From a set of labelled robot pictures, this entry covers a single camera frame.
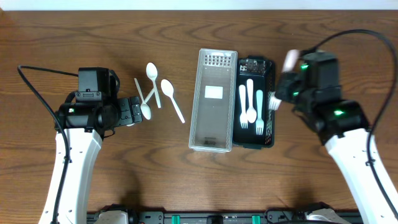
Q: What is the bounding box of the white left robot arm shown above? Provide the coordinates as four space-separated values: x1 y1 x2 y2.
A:
39 127 103 223

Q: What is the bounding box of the white plastic spoon, rightmost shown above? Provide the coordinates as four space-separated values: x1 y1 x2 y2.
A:
161 79 185 123

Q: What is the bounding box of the pink plastic spoon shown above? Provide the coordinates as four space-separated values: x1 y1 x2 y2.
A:
246 78 257 123

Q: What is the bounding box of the black plastic basket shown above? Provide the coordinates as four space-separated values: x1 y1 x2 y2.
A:
232 56 275 149

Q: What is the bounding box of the white plastic spoon, small bowl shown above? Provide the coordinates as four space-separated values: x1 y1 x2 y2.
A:
134 78 152 120

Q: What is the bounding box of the white plastic fork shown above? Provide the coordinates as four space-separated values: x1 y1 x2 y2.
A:
239 85 248 129

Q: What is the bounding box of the pale pink plastic fork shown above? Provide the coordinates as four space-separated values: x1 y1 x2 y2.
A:
269 49 300 111

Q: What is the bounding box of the white plastic spoon, crossed lower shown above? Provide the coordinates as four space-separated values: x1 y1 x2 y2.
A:
127 88 155 126

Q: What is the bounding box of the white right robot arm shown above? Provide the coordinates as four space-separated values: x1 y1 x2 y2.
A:
275 72 397 223

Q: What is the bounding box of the clear plastic basket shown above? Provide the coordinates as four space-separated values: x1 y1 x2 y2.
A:
188 49 238 153

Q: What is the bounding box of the mint green plastic fork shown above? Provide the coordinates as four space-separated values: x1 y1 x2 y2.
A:
256 90 264 136

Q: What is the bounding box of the white plastic spoon, upright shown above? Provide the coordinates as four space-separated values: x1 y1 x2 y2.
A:
145 62 161 108

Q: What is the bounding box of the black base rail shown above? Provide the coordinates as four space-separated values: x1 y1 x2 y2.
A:
86 202 363 224

